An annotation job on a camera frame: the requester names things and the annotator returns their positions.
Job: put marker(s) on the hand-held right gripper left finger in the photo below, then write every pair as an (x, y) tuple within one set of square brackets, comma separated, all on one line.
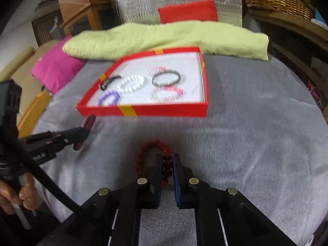
[(156, 176)]

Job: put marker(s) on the person's left hand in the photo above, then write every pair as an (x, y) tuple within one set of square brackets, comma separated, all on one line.
[(25, 192)]

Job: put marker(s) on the orange cardboard box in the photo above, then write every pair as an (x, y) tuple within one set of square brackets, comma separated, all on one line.
[(33, 115)]

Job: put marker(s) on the red cardboard box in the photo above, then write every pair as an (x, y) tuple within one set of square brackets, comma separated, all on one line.
[(164, 109)]

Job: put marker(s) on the red cushion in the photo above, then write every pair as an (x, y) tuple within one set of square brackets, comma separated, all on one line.
[(189, 11)]

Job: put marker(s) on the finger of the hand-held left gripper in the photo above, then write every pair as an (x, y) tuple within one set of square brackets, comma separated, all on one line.
[(64, 137)]

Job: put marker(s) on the black bangle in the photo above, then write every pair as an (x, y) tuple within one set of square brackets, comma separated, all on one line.
[(156, 83)]

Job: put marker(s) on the wicker basket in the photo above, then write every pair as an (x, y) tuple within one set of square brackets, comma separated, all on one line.
[(279, 0)]

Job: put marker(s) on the pink cushion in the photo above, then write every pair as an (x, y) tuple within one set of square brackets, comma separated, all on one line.
[(56, 66)]

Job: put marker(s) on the wooden cabinet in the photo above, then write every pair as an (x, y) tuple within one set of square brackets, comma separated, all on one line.
[(79, 7)]

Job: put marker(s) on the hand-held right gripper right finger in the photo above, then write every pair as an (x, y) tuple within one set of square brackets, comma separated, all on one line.
[(176, 182)]

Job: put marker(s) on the dark red bangle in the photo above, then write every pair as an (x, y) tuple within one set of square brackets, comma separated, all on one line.
[(88, 123)]

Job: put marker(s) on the beige leather sofa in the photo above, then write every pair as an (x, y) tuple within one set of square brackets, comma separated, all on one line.
[(23, 66)]

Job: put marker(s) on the silver foil board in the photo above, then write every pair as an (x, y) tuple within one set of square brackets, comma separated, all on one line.
[(143, 0)]

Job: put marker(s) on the light green blanket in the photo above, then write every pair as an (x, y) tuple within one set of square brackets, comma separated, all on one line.
[(166, 39)]

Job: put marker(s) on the grey blanket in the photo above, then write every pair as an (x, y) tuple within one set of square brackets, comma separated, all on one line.
[(251, 143)]

